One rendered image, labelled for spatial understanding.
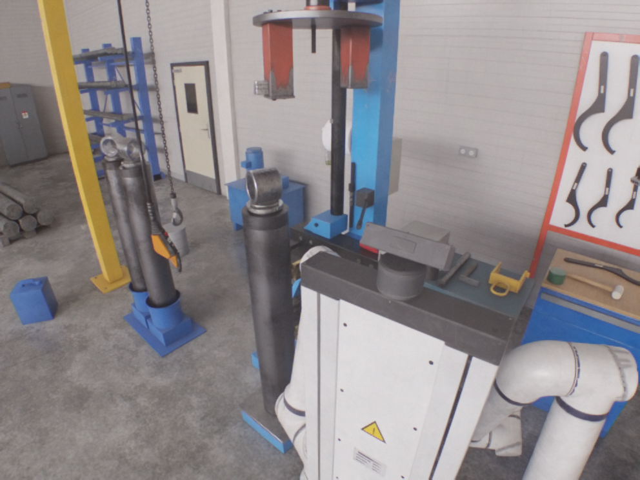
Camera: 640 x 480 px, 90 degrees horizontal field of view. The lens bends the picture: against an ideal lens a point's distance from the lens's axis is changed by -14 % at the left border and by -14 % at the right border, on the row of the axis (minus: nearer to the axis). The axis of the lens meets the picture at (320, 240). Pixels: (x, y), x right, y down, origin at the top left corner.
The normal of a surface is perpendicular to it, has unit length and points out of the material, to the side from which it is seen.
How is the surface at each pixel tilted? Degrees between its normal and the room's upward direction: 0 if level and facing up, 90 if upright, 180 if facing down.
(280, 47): 90
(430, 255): 61
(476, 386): 90
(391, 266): 0
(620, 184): 90
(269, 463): 0
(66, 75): 90
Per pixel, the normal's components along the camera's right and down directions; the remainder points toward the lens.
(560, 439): -0.83, 0.14
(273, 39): 0.41, 0.41
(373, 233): -0.52, -0.11
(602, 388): -0.22, 0.35
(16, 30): 0.76, 0.30
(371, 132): -0.65, 0.34
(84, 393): 0.00, -0.89
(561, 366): -0.20, -0.40
